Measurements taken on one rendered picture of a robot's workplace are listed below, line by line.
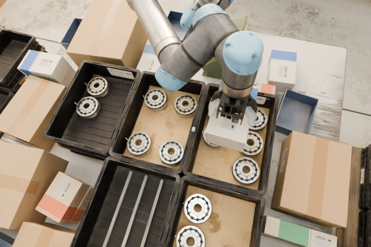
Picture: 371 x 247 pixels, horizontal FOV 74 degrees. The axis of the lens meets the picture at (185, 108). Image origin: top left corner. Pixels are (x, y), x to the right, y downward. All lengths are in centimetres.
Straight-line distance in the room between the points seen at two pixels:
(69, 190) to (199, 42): 82
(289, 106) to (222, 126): 62
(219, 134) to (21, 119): 95
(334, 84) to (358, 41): 128
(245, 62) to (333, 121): 93
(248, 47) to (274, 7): 228
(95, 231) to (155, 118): 50
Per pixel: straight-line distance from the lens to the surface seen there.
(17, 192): 119
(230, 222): 101
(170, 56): 59
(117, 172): 109
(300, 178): 104
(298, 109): 132
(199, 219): 98
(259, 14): 268
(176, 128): 108
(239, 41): 49
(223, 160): 104
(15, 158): 125
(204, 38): 55
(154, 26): 68
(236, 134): 74
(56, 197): 116
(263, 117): 109
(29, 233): 118
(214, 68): 128
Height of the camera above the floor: 183
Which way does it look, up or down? 64 degrees down
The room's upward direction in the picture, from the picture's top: 12 degrees counter-clockwise
